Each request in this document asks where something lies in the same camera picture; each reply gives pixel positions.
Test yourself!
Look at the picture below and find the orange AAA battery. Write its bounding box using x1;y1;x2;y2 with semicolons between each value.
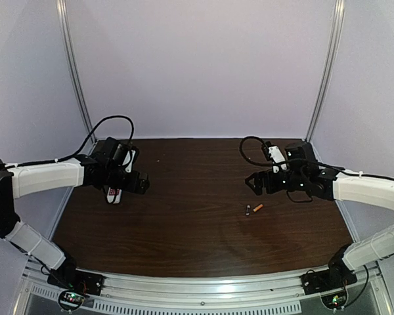
252;204;263;213

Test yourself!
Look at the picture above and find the white remote control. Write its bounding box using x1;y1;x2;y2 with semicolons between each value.
106;188;122;205

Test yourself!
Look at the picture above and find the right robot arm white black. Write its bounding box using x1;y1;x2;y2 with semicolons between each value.
245;140;394;275

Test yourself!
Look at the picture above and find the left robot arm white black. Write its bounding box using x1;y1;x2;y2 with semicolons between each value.
0;137;150;272

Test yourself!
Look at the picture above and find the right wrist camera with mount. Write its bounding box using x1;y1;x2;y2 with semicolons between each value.
261;141;288;173

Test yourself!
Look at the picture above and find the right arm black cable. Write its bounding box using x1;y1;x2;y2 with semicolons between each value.
239;135;394;184

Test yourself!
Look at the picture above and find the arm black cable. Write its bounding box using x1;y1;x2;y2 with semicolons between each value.
6;115;135;168
239;135;394;184

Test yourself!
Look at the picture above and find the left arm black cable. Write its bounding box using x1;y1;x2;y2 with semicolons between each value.
6;115;135;168

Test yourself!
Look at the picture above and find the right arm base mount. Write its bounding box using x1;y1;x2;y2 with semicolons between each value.
300;269;357;311

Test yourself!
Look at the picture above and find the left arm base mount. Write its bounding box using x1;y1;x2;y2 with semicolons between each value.
47;270;104;313

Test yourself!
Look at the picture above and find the curved aluminium front rail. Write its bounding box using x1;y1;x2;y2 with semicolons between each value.
14;259;393;315

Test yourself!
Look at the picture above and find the right aluminium frame post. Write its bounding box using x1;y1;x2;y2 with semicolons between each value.
305;0;345;142

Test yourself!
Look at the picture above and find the aluminium frame post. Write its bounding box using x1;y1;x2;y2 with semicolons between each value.
305;0;345;142
56;0;93;133

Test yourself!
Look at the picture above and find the left aluminium frame post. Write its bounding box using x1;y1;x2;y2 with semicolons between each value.
56;0;93;133

